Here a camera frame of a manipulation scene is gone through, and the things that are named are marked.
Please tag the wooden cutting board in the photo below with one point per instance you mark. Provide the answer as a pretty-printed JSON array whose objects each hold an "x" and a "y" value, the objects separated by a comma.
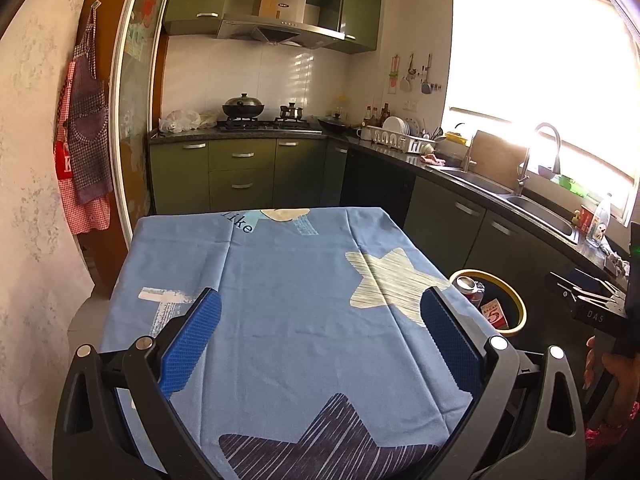
[{"x": 497, "y": 160}]

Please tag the crumpled plastic bag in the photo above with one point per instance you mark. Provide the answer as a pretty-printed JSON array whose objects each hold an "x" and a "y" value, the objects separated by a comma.
[{"x": 185, "y": 122}]

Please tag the black yellow-rimmed trash bin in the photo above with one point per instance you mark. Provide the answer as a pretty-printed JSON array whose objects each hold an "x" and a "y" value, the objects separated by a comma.
[{"x": 505, "y": 295}]

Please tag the white dish rack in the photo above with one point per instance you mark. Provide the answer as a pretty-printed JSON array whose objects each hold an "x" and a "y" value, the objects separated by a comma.
[{"x": 405, "y": 144}]

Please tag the black gas stove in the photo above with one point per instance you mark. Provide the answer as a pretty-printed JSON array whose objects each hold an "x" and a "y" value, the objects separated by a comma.
[{"x": 270, "y": 127}]

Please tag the green plastic container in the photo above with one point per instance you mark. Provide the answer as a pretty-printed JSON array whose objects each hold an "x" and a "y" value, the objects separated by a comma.
[{"x": 570, "y": 184}]

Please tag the white mug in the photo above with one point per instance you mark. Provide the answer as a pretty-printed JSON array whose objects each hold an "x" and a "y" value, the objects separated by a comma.
[{"x": 364, "y": 133}]

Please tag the red and white carton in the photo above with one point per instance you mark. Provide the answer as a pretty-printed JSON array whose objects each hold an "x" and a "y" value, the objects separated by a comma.
[{"x": 495, "y": 316}]

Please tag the yellow sponge holder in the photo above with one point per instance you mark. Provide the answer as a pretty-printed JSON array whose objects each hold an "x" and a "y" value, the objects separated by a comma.
[{"x": 456, "y": 137}]

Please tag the group of sauce bottles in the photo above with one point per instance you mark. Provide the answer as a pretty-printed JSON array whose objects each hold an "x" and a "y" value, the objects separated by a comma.
[{"x": 377, "y": 116}]

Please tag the green lower kitchen cabinets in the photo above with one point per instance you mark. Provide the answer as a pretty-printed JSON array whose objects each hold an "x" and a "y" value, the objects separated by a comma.
[{"x": 240, "y": 175}]

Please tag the black lidded wok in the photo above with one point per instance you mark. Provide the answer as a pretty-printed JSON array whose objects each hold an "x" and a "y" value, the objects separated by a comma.
[{"x": 243, "y": 107}]

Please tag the stack of white plates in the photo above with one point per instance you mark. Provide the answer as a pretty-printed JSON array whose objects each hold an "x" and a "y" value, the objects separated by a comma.
[{"x": 395, "y": 125}]

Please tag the red checked apron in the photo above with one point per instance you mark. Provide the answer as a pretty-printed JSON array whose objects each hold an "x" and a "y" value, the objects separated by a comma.
[{"x": 85, "y": 217}]

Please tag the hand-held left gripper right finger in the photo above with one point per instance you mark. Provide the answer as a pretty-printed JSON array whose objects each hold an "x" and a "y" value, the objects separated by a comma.
[{"x": 450, "y": 340}]

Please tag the small red canister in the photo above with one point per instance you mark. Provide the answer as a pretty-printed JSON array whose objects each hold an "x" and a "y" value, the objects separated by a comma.
[{"x": 586, "y": 217}]

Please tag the person's right forearm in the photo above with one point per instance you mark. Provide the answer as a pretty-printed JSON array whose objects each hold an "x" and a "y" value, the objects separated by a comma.
[{"x": 615, "y": 432}]

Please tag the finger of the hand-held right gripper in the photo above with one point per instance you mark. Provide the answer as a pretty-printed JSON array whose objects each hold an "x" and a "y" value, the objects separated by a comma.
[
  {"x": 570, "y": 292},
  {"x": 595, "y": 284}
]

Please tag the steel range hood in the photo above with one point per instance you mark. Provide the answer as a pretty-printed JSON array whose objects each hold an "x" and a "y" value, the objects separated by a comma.
[{"x": 280, "y": 35}]

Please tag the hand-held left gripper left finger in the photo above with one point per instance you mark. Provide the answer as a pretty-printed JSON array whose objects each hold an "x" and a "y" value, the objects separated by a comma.
[{"x": 192, "y": 340}]

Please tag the small steel faucet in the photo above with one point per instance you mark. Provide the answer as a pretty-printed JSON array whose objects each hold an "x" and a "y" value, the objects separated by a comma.
[{"x": 467, "y": 157}]

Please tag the purple checked apron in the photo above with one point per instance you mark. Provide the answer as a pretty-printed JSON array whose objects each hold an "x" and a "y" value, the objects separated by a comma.
[{"x": 90, "y": 135}]

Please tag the black lidded pan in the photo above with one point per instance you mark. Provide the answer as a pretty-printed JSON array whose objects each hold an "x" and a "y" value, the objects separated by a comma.
[{"x": 334, "y": 125}]

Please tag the clear plastic bottle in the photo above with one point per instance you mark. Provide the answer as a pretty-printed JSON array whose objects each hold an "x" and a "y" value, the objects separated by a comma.
[{"x": 600, "y": 225}]

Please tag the patterned glass sliding door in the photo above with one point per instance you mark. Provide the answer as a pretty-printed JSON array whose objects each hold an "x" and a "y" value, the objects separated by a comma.
[{"x": 140, "y": 110}]

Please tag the person's right hand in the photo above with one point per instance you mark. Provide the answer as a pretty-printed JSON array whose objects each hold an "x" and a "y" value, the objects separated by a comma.
[{"x": 622, "y": 380}]

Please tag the red soda can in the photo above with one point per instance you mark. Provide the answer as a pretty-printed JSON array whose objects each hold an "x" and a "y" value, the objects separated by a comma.
[{"x": 470, "y": 290}]

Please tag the hanging kitchen utensils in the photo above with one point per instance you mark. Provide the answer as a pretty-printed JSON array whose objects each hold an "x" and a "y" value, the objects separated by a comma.
[{"x": 415, "y": 77}]

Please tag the yellow oil bottle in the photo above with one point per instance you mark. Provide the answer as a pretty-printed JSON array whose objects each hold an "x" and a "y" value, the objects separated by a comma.
[{"x": 340, "y": 107}]

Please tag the steel double sink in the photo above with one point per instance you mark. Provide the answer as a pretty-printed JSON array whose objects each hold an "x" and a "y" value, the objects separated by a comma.
[{"x": 540, "y": 215}]

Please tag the pink dish cloth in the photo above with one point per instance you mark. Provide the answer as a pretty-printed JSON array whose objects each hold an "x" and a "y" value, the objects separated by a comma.
[{"x": 432, "y": 160}]

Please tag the blue star-print tablecloth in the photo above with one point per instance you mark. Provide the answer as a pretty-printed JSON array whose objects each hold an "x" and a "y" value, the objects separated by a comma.
[{"x": 300, "y": 310}]

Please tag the tall curved steel faucet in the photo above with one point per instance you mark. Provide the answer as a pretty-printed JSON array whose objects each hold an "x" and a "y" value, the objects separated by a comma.
[{"x": 522, "y": 175}]

